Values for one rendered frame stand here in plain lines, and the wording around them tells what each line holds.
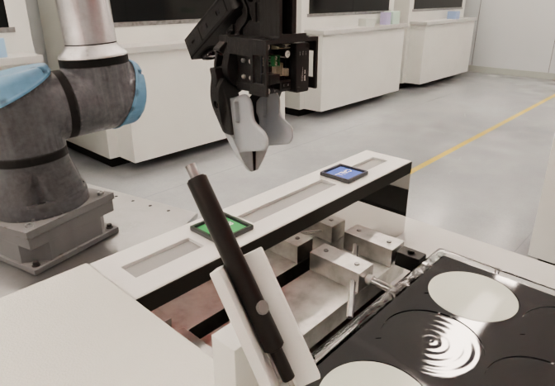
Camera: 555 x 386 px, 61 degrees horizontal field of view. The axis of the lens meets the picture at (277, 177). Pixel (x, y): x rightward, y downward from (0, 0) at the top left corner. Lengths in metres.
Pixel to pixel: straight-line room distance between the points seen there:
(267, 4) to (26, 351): 0.36
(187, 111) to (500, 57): 6.13
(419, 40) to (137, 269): 6.43
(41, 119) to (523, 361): 0.72
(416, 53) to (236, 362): 6.63
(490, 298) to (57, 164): 0.67
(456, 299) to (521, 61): 8.14
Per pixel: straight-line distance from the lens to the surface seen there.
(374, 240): 0.68
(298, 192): 0.71
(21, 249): 0.86
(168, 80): 3.64
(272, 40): 0.45
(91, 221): 0.89
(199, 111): 3.85
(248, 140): 0.51
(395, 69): 6.20
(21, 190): 0.85
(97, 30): 0.87
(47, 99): 0.83
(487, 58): 8.84
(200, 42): 0.54
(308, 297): 0.61
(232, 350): 0.28
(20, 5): 3.40
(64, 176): 0.85
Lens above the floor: 1.23
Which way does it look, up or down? 21 degrees down
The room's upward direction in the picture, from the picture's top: straight up
